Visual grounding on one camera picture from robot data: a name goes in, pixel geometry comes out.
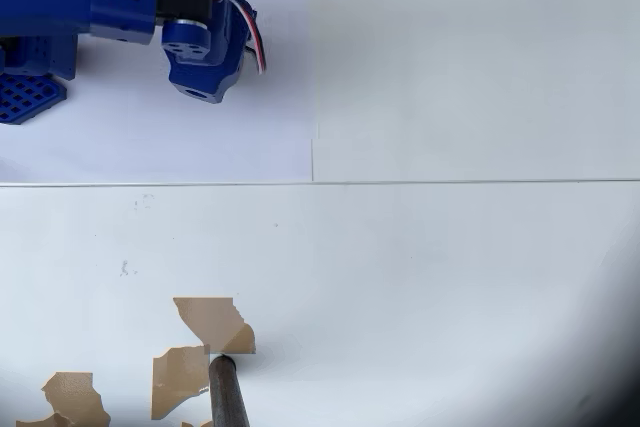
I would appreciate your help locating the large brown tape piece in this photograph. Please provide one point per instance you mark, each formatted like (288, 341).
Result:
(212, 319)

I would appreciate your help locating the white paper sheet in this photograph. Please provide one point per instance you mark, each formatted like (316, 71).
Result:
(150, 147)

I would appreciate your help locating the dark metal rod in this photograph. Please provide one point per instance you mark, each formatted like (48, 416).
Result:
(227, 397)

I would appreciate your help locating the small brown tape piece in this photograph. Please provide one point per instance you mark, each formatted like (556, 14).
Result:
(40, 422)
(197, 424)

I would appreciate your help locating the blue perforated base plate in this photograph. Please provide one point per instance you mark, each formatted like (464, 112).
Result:
(25, 97)

